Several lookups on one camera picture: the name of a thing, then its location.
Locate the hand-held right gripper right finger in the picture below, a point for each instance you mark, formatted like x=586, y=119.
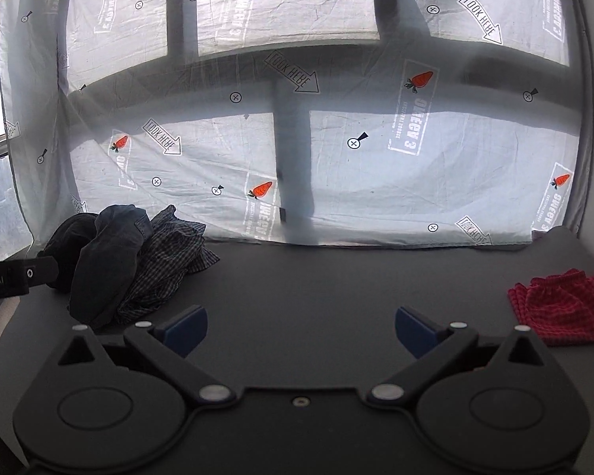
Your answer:
x=415, y=330

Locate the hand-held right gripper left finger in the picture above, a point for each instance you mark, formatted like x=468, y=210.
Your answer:
x=188, y=329

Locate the red checked shorts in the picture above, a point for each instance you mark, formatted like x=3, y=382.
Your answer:
x=564, y=307

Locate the black cloth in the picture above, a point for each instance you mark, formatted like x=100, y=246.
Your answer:
x=64, y=252

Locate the dark plaid shirt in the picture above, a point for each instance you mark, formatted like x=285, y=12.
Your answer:
x=171, y=262

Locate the blue denim jeans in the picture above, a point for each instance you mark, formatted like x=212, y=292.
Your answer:
x=109, y=262

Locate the white printed curtain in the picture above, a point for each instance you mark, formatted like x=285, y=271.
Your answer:
x=326, y=109

